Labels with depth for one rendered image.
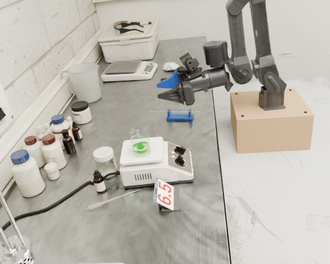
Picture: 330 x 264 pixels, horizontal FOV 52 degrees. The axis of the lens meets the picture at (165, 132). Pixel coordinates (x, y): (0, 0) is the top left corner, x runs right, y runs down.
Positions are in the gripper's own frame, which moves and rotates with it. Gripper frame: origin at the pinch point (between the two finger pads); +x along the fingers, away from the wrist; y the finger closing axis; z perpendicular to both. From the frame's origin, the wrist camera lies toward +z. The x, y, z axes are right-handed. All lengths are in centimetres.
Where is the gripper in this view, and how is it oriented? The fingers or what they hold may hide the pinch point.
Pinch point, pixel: (168, 88)
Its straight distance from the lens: 102.3
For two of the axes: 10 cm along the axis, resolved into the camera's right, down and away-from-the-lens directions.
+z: -2.2, -8.7, -4.5
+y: 0.5, 4.5, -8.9
